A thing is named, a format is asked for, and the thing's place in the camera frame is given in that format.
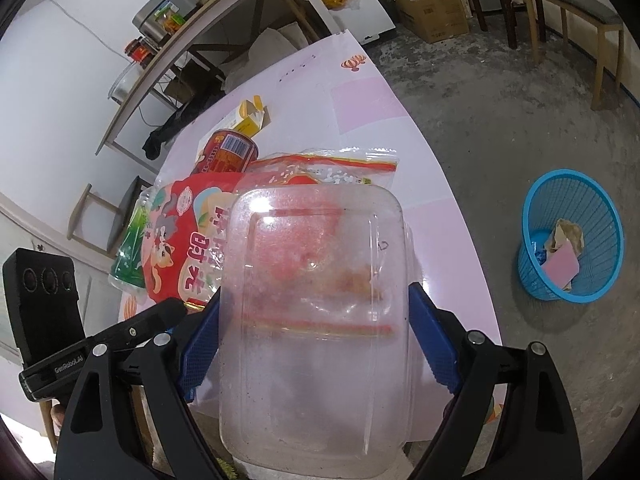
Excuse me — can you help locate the large cardboard box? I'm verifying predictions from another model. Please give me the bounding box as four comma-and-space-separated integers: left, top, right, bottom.
395, 0, 471, 43

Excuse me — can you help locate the red drink can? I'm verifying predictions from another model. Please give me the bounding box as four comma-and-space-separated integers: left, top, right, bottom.
194, 129, 259, 176

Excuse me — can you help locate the white pillow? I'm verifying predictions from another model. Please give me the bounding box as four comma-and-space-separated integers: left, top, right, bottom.
220, 25, 326, 86

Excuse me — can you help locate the red snack bag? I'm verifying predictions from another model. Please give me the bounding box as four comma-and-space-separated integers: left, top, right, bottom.
141, 172, 251, 311

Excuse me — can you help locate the clear plastic container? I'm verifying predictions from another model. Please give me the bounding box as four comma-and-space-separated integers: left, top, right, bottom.
217, 182, 416, 473

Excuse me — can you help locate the blue plastic basket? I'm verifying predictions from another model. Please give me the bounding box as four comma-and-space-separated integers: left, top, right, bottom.
517, 169, 626, 304

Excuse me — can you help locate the wooden chair dark seat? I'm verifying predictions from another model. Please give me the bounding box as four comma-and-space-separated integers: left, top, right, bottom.
520, 0, 626, 111
67, 175, 153, 261

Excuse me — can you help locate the small cardboard box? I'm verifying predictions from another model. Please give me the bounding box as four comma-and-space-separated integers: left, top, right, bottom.
165, 67, 201, 103

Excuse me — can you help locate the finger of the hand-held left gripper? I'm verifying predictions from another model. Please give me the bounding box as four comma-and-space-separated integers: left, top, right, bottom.
85, 297, 187, 361

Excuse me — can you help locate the black cloth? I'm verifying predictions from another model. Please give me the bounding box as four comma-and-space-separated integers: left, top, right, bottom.
141, 87, 226, 161

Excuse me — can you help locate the pickle jar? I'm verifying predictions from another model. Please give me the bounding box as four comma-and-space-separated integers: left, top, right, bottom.
155, 2, 186, 36

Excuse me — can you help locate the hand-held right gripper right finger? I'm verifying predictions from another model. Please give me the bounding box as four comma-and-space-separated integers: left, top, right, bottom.
407, 282, 583, 480

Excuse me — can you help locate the small yellow box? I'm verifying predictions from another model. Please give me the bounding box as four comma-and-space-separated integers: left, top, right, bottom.
215, 99, 268, 138

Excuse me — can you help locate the white door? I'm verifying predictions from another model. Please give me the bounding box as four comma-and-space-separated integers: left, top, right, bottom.
0, 195, 121, 361

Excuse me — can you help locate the clear zip bag red print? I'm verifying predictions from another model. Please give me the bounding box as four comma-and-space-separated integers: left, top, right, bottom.
245, 147, 403, 211

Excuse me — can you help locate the white side table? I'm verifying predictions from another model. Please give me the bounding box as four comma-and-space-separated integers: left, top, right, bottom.
95, 0, 346, 161

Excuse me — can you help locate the blue wrapper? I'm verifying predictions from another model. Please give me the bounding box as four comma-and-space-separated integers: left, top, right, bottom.
531, 230, 551, 266

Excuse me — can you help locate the red label jar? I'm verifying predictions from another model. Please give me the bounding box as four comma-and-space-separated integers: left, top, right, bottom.
125, 37, 158, 68

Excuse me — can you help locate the green plastic bottle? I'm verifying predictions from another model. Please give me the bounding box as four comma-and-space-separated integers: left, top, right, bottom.
109, 187, 156, 293

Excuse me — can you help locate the glass bowl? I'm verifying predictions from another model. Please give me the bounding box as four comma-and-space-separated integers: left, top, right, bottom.
109, 62, 146, 103

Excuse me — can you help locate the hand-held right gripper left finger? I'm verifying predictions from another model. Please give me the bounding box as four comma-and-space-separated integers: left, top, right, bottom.
54, 290, 223, 480

